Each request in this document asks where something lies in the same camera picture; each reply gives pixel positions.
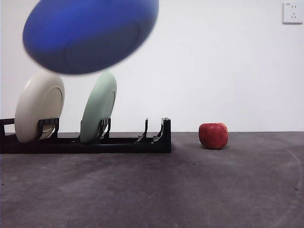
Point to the black plate rack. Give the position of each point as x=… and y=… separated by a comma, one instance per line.
x=118, y=148

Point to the cream round plate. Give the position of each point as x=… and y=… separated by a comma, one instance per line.
x=35, y=104

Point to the red apple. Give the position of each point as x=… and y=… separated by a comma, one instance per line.
x=213, y=136

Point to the blue round plate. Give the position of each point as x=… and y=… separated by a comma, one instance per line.
x=83, y=35

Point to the green round plate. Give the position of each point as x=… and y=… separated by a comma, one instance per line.
x=98, y=104

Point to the white wall socket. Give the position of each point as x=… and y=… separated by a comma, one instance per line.
x=294, y=13

